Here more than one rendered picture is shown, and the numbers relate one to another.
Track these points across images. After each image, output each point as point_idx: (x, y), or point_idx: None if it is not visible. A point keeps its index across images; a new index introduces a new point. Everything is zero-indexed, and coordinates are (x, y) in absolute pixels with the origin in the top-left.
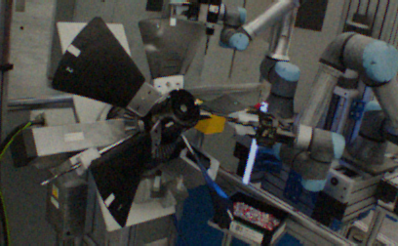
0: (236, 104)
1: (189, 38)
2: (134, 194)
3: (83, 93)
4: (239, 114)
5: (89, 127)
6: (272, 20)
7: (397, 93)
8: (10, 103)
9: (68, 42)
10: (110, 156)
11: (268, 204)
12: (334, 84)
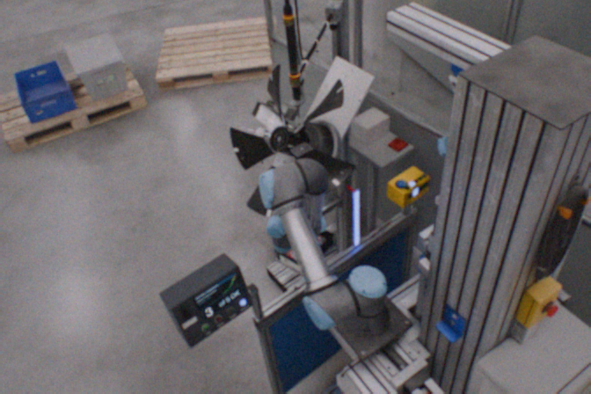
0: (338, 173)
1: (327, 105)
2: (256, 161)
3: (273, 101)
4: None
5: (278, 120)
6: None
7: (288, 236)
8: (369, 95)
9: (331, 72)
10: (237, 131)
11: None
12: (304, 194)
